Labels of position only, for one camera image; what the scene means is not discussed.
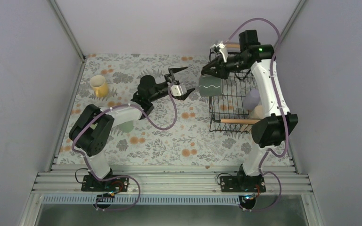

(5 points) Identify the right aluminium corner post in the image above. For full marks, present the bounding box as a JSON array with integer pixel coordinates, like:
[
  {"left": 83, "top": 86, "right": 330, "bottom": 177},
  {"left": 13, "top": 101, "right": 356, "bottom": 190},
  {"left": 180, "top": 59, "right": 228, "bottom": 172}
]
[{"left": 275, "top": 0, "right": 307, "bottom": 49}]

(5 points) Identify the aluminium rail base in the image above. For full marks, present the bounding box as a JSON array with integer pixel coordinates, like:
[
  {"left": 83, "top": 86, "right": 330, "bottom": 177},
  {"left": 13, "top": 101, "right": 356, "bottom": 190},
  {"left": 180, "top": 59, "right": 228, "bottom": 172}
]
[{"left": 32, "top": 161, "right": 313, "bottom": 195}]

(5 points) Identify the cream illustrated mug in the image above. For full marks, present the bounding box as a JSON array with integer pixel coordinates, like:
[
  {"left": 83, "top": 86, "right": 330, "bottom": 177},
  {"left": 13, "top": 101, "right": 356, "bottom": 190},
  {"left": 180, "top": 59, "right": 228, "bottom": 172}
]
[{"left": 248, "top": 105, "right": 264, "bottom": 120}]

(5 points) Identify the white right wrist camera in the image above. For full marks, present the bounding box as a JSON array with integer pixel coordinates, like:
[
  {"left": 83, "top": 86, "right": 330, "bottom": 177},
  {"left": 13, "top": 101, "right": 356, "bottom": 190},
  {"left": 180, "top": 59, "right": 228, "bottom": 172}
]
[{"left": 210, "top": 41, "right": 229, "bottom": 63}]

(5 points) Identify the yellow mug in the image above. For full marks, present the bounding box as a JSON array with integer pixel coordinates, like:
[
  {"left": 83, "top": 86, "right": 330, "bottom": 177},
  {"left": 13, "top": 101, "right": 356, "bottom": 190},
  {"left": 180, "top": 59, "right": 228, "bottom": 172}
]
[{"left": 89, "top": 75, "right": 109, "bottom": 98}]

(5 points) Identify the floral patterned table mat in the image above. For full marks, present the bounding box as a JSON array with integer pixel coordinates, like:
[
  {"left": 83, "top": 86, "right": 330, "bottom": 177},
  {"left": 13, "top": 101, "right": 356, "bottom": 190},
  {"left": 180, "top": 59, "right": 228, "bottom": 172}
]
[{"left": 66, "top": 54, "right": 254, "bottom": 166}]

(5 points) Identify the dark green mug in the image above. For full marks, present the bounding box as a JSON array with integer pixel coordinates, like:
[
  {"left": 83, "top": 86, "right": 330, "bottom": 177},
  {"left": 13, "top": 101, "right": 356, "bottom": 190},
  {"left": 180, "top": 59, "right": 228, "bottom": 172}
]
[{"left": 198, "top": 75, "right": 224, "bottom": 97}]

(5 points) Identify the green plastic tumbler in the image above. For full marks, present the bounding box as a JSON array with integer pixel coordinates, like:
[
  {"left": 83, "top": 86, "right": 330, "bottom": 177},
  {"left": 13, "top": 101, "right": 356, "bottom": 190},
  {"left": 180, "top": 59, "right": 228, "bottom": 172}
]
[{"left": 117, "top": 121, "right": 134, "bottom": 133}]

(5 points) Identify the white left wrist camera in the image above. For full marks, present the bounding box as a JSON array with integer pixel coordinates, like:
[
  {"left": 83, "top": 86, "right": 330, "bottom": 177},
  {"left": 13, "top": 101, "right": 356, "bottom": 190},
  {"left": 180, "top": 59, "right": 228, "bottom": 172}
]
[{"left": 170, "top": 84, "right": 187, "bottom": 97}]

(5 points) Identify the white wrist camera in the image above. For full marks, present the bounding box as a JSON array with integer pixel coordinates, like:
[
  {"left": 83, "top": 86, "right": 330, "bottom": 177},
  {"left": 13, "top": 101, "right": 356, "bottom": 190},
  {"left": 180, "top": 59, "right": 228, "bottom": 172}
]
[
  {"left": 210, "top": 41, "right": 229, "bottom": 63},
  {"left": 170, "top": 84, "right": 187, "bottom": 97}
]

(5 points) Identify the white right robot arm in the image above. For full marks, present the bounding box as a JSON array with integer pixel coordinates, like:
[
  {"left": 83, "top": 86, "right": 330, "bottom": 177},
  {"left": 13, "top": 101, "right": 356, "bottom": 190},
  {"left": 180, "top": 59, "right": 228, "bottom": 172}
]
[{"left": 198, "top": 30, "right": 298, "bottom": 192}]

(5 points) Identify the black wire dish rack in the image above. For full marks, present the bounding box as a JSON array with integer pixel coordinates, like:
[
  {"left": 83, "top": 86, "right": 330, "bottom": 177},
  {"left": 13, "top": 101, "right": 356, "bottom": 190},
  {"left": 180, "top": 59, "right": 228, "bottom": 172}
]
[{"left": 207, "top": 43, "right": 264, "bottom": 133}]

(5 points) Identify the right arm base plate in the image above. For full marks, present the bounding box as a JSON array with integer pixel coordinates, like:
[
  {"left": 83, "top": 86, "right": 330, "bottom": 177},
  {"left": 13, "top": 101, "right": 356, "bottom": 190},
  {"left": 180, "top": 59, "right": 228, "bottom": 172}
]
[{"left": 220, "top": 175, "right": 266, "bottom": 193}]

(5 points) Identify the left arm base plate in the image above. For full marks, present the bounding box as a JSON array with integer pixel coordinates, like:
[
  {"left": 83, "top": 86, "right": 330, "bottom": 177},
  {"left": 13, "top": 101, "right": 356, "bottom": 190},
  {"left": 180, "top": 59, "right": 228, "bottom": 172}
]
[{"left": 81, "top": 175, "right": 129, "bottom": 193}]

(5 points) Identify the aluminium corner frame post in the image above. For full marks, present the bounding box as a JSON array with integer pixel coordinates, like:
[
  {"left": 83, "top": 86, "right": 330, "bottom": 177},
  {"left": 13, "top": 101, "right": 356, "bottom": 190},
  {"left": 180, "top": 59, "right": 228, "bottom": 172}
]
[{"left": 49, "top": 0, "right": 86, "bottom": 62}]

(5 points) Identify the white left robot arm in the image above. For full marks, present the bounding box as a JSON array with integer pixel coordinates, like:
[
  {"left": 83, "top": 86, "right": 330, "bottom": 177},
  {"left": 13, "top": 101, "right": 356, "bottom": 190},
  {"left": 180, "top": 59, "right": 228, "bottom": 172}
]
[{"left": 69, "top": 67, "right": 194, "bottom": 191}]

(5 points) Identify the lavender plastic tumbler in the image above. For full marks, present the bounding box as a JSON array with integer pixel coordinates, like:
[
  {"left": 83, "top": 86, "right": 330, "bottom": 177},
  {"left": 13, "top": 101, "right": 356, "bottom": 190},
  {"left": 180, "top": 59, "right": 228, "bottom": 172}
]
[{"left": 243, "top": 89, "right": 261, "bottom": 111}]

